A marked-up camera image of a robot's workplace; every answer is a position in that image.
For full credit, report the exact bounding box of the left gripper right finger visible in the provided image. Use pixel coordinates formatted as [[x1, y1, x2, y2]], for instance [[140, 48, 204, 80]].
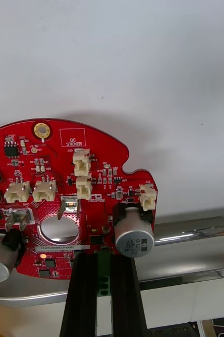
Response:
[[110, 254, 148, 337]]

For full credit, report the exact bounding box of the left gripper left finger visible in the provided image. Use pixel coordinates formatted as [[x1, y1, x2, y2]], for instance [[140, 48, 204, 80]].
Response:
[[59, 253, 99, 337]]

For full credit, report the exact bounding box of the round red circuit board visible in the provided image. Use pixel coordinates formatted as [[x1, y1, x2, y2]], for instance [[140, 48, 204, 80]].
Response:
[[0, 117, 159, 298]]

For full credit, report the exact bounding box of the white sheet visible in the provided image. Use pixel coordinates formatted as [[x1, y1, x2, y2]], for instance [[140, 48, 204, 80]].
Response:
[[0, 0, 224, 219]]

